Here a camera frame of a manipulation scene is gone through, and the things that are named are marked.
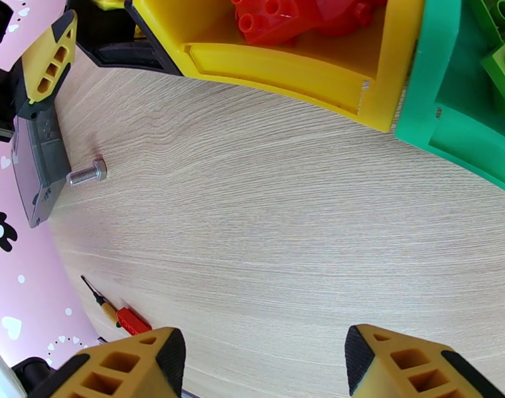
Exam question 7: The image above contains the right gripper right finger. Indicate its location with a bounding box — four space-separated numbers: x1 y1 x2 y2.
344 324 505 398

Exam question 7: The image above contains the green plastic bin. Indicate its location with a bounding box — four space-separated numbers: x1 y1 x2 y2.
395 0 505 199

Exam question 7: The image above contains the steel hex bolt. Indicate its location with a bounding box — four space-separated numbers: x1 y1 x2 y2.
66 157 109 188

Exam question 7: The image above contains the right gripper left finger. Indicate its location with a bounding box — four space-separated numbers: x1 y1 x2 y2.
38 326 188 398

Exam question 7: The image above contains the green lego brick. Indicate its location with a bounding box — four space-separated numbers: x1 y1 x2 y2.
467 0 505 41
480 38 505 116

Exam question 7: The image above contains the grey compartment organizer box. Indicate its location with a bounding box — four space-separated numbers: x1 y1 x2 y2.
11 100 72 229

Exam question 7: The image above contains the red lego brick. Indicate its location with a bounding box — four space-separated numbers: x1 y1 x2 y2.
115 306 153 336
234 0 301 47
293 0 390 37

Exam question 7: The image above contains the yellow plastic bin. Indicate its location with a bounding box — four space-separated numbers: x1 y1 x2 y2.
125 0 427 133

